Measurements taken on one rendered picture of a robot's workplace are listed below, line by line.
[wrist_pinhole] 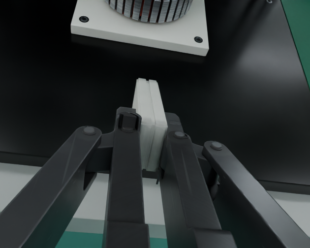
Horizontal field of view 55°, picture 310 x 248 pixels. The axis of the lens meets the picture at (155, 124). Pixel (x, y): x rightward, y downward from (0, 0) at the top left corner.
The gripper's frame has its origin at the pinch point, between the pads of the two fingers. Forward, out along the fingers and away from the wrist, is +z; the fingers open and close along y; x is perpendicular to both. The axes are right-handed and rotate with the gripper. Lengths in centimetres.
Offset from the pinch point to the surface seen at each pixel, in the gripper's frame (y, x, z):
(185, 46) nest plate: 4.8, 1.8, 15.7
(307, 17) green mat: 25.6, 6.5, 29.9
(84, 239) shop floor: -6, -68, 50
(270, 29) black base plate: 16.9, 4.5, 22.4
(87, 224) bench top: -3.0, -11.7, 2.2
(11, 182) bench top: -9.6, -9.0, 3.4
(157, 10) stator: 1.1, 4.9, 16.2
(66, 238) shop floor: -11, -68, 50
